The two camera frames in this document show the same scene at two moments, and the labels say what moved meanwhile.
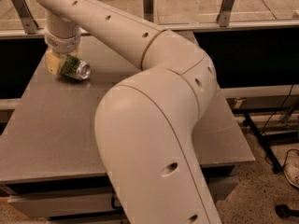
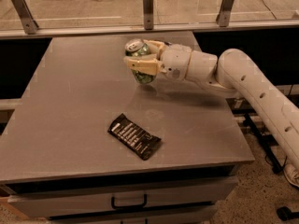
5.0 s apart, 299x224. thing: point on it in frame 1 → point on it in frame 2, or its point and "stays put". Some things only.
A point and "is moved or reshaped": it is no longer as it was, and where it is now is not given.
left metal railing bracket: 23,11 stays put
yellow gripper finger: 52,61 → 148,63
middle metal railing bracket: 149,4 stays put
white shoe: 291,174 stays put
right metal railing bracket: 224,15 stays put
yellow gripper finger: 75,52 → 155,48
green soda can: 71,66 is moved or reshaped
